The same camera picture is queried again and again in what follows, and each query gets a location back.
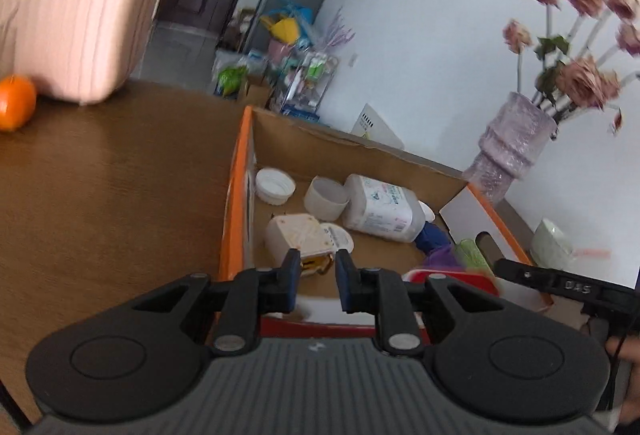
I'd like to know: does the white square jar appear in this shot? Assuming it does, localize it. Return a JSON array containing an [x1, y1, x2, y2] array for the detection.
[[264, 214, 333, 266]]

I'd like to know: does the clear bag of greens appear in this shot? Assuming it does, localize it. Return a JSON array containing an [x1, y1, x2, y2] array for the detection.
[[214, 64, 250, 97]]

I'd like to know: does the clear container of white beads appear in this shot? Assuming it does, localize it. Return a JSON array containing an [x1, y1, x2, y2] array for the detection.
[[341, 174, 422, 243]]

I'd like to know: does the pale green bowl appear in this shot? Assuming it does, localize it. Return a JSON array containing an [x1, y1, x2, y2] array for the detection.
[[529, 218, 581, 271]]

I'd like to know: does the white flat carton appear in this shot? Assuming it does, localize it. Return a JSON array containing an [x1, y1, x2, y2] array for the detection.
[[350, 102, 406, 150]]

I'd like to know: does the orange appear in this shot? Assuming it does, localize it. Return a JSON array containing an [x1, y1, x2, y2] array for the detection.
[[0, 74, 37, 132]]

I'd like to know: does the red cardboard box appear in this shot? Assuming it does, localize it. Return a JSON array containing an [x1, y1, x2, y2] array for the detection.
[[218, 105, 555, 331]]

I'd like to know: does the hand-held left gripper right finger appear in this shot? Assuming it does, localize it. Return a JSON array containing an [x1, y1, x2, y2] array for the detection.
[[335, 249, 503, 358]]

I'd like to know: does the purple item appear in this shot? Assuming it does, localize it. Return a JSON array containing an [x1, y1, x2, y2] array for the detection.
[[425, 245, 463, 272]]

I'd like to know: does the large ribbed white lid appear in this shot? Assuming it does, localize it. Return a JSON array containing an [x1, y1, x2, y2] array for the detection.
[[255, 168, 297, 206]]

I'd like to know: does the green vegetable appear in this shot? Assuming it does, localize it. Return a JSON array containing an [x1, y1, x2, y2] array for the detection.
[[454, 238, 501, 291]]

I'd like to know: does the blue lid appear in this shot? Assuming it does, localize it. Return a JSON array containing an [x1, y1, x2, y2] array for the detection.
[[414, 221, 451, 251]]

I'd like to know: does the yellow brown small item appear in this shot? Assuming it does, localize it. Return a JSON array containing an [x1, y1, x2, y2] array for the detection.
[[299, 254, 335, 277]]

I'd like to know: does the wire trolley rack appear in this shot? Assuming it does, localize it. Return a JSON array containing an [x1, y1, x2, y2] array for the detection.
[[280, 50, 341, 121]]

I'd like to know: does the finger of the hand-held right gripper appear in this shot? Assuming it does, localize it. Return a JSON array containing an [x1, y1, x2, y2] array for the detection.
[[494, 259, 556, 291]]

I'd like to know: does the yellow plastic item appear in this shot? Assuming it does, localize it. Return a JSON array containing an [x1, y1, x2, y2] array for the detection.
[[260, 15, 301, 45]]

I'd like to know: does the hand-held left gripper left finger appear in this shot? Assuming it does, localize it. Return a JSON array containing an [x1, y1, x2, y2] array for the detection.
[[131, 249, 302, 357]]

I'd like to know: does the grey tape roll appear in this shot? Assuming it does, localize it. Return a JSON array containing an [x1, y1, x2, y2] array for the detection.
[[303, 176, 351, 222]]

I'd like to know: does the pale lavender bunch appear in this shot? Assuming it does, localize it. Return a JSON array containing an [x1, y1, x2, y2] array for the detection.
[[320, 8, 356, 51]]

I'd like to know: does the person's right hand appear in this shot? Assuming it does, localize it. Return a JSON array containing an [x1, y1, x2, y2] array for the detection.
[[604, 335, 640, 423]]

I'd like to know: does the pink plastic bucket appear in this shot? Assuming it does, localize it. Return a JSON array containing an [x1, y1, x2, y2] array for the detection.
[[267, 38, 296, 61]]

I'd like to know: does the dried pink rose bouquet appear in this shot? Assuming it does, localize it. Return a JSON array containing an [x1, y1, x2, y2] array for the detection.
[[502, 0, 640, 136]]

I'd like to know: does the pink hard-shell suitcase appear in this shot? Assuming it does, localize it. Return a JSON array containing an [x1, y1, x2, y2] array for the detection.
[[0, 0, 173, 106]]

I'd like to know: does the pink textured vase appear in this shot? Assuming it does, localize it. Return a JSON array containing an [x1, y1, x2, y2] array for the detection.
[[461, 91, 560, 206]]

